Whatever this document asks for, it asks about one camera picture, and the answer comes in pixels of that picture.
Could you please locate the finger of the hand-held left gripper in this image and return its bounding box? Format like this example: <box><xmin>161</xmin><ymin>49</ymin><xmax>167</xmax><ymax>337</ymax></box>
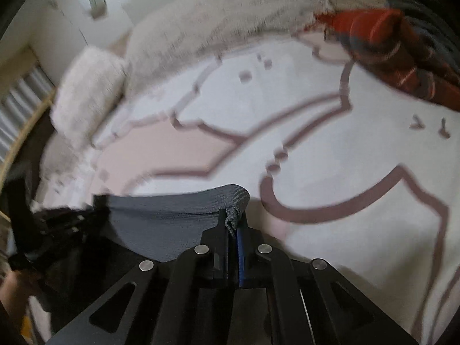
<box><xmin>61</xmin><ymin>194</ymin><xmax>108</xmax><ymax>225</ymax></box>

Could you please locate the long beige quilted pillow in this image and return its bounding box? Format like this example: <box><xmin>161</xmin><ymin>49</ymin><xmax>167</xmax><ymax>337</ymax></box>
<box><xmin>124</xmin><ymin>0</ymin><xmax>336</xmax><ymax>94</ymax></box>

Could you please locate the person's left forearm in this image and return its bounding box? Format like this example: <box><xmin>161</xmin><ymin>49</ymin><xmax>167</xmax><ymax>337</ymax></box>
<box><xmin>0</xmin><ymin>269</ymin><xmax>33</xmax><ymax>317</ymax></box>

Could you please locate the white fluffy pillow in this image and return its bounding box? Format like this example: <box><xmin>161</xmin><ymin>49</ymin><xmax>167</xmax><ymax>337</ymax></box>
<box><xmin>50</xmin><ymin>46</ymin><xmax>130</xmax><ymax>150</ymax></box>

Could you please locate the pale striped curtain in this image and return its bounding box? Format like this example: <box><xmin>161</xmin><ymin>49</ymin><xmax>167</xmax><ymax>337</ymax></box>
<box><xmin>0</xmin><ymin>68</ymin><xmax>53</xmax><ymax>162</ymax></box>

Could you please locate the small beige pillow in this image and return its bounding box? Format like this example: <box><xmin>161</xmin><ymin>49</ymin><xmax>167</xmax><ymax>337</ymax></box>
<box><xmin>38</xmin><ymin>133</ymin><xmax>97</xmax><ymax>205</ymax></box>

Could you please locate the red plaid scarf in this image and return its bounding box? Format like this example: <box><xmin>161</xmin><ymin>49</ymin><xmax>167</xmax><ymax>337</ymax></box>
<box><xmin>305</xmin><ymin>7</ymin><xmax>460</xmax><ymax>112</ymax></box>

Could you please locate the bear printed blanket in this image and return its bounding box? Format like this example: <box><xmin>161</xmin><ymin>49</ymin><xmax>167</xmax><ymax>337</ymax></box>
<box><xmin>29</xmin><ymin>32</ymin><xmax>460</xmax><ymax>345</ymax></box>

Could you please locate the grey blue garment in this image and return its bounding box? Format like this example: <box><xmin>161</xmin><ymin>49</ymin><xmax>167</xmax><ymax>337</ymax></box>
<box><xmin>383</xmin><ymin>0</ymin><xmax>460</xmax><ymax>90</ymax></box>

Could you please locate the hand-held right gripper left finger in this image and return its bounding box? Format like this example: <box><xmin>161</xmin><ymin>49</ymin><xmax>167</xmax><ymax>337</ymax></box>
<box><xmin>47</xmin><ymin>206</ymin><xmax>234</xmax><ymax>345</ymax></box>

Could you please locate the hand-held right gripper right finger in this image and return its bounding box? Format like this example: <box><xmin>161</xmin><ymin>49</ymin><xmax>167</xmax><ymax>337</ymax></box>
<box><xmin>233</xmin><ymin>217</ymin><xmax>419</xmax><ymax>345</ymax></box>

